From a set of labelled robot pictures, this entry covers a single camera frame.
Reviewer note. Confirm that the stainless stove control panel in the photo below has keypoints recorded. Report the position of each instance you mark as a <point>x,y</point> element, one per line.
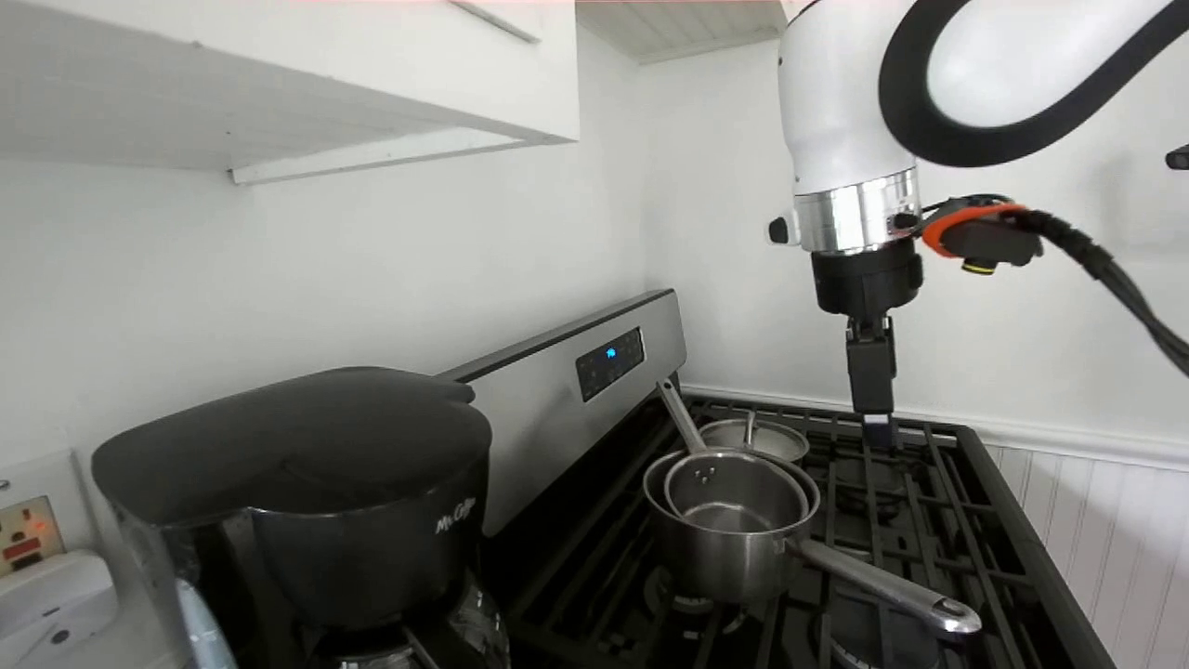
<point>532,422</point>

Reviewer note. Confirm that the white plastic device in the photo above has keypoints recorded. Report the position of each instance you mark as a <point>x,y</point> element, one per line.
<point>50,608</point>

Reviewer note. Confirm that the white range hood cabinet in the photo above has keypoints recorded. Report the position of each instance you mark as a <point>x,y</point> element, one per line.
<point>694,23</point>

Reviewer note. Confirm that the black gas stove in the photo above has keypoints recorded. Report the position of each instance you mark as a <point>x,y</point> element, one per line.
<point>969,532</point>

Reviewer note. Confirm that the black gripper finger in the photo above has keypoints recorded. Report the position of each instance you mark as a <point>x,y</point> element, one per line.
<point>870,374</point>

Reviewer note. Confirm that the large steel saucepan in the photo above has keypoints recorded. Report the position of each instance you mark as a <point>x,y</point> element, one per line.
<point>726,572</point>

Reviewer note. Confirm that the orange camera mount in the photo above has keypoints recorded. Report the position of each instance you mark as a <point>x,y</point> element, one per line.
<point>950,229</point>

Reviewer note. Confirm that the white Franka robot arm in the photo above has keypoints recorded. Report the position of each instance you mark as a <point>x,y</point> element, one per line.
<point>855,97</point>

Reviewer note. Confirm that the black coffee maker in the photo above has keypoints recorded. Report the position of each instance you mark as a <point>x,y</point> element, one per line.
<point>320,496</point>

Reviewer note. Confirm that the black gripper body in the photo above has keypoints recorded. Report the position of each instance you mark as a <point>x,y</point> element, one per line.
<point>866,283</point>

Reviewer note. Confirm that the small black wall fixture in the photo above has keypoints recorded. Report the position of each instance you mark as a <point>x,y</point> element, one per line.
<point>1179,159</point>

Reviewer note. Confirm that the white wall cabinet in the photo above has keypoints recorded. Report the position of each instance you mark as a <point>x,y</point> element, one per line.
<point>248,75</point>

